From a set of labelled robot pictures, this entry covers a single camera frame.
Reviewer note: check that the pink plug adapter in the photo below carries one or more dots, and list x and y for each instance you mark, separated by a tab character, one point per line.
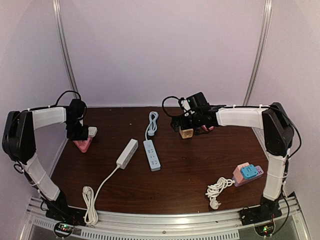
207	129

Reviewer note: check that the small white cube adapter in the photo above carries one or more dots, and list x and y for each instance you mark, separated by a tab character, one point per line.
92	131

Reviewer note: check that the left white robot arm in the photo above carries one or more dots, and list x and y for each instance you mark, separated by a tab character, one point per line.
19	142

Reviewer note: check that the aluminium front rail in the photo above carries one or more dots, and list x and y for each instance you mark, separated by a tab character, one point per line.
218	225

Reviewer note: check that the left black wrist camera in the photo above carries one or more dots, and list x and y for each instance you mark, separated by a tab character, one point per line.
77	109

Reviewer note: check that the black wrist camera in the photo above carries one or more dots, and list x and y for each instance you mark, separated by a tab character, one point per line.
77	109
197	100

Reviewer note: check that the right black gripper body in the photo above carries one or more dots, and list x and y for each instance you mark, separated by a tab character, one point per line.
195	123

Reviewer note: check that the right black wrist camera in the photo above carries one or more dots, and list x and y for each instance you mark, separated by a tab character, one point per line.
197	100

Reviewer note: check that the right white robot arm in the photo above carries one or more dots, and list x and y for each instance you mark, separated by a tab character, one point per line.
278	132

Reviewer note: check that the right aluminium frame post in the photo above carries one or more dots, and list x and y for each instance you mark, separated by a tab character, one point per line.
264	31

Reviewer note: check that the aluminium frame post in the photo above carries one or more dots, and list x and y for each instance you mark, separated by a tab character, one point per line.
64	48
264	31

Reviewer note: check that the blue cube adapter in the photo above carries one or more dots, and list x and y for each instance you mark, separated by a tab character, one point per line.
249	172

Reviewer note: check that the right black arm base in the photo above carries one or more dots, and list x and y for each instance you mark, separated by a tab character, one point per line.
264	212

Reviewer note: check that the light pink cube adapter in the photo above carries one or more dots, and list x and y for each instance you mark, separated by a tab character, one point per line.
237	175

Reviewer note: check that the left aluminium frame post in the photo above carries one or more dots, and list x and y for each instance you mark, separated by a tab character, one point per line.
64	48

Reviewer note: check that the white power strip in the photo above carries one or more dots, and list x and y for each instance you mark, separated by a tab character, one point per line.
127	154

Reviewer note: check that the beige cube socket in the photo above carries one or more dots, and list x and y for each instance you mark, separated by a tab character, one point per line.
186	133

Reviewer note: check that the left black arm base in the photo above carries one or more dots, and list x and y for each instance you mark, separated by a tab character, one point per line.
60	211

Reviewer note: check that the light blue power strip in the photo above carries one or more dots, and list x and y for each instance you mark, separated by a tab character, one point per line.
151	155

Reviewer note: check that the purple power strip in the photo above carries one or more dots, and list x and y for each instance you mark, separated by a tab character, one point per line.
260	173

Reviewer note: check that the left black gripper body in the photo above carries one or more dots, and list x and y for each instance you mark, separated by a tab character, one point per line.
75	132

